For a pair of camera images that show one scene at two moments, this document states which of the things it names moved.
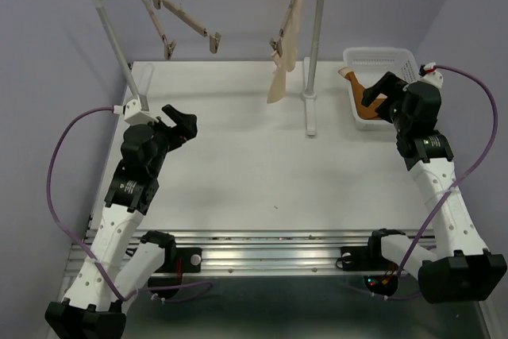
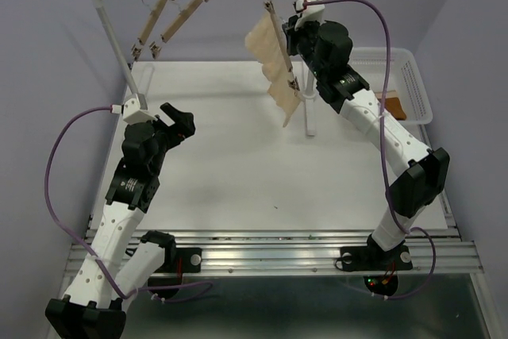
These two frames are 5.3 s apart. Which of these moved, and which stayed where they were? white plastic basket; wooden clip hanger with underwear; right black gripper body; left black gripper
Moved: wooden clip hanger with underwear; right black gripper body
Stayed: left black gripper; white plastic basket
